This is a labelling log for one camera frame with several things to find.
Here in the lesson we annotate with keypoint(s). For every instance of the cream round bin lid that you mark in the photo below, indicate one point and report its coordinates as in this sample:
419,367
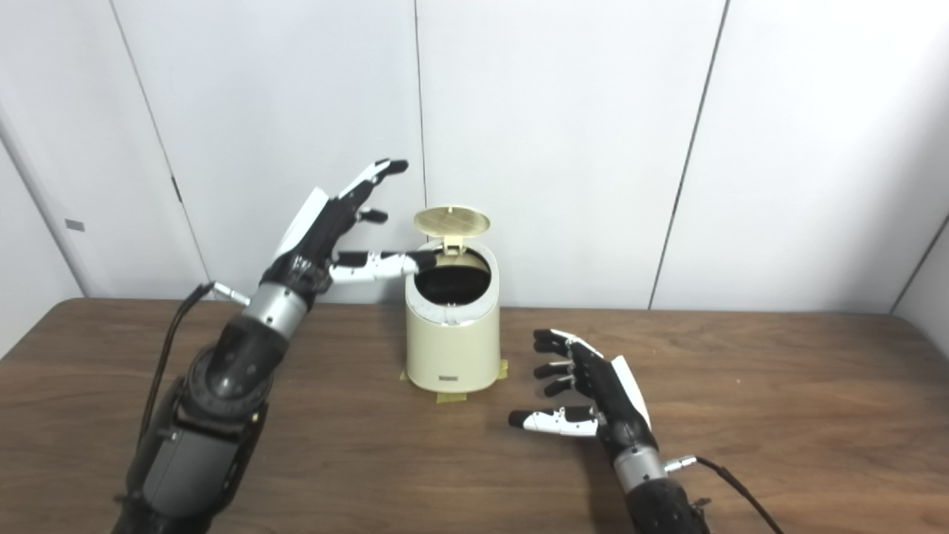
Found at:
452,220

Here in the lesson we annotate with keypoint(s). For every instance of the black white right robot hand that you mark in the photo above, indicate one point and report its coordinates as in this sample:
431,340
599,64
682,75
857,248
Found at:
615,400

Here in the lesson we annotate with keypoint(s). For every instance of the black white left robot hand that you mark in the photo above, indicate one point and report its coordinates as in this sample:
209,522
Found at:
315,237

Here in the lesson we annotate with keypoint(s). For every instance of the cream-colored cylindrical bin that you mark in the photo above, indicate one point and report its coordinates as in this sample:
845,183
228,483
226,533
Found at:
452,348

